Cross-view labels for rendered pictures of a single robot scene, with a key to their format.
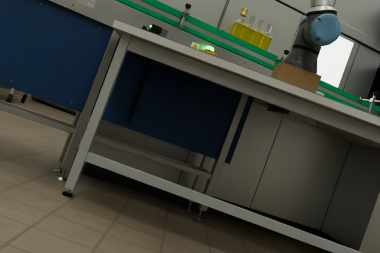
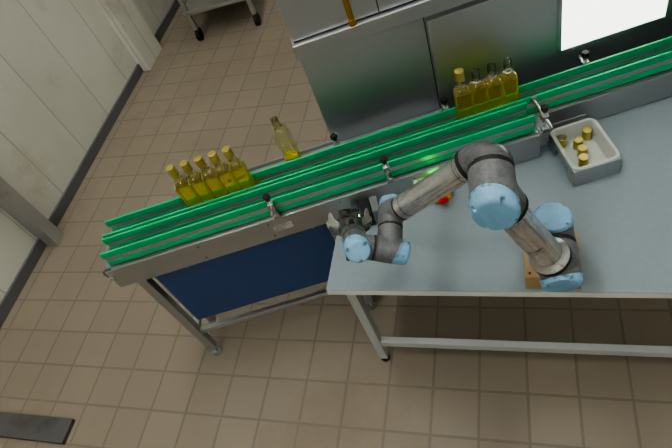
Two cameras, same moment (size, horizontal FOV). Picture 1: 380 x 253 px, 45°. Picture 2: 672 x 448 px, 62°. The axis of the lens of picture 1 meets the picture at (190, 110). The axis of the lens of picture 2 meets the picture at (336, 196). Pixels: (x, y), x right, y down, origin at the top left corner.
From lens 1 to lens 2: 2.26 m
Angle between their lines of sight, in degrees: 55
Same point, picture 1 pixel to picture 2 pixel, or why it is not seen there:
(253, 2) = (466, 25)
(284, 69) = (530, 281)
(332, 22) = (565, 283)
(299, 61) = not seen: hidden behind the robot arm
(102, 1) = (296, 217)
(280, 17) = (521, 8)
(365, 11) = not seen: outside the picture
